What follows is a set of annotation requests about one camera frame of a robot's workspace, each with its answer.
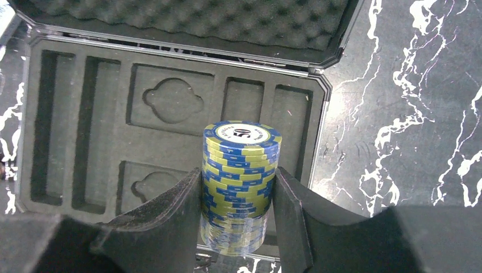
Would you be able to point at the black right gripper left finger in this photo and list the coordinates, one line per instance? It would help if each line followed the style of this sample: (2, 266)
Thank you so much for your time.
(160, 235)

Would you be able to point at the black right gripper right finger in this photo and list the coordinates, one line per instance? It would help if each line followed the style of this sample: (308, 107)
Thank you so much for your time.
(316, 235)

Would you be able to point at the blue yellow poker chip stack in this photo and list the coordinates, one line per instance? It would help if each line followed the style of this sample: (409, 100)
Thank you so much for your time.
(239, 162)

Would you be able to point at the black foam-lined poker case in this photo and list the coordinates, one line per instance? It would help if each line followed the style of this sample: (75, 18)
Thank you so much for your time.
(118, 92)

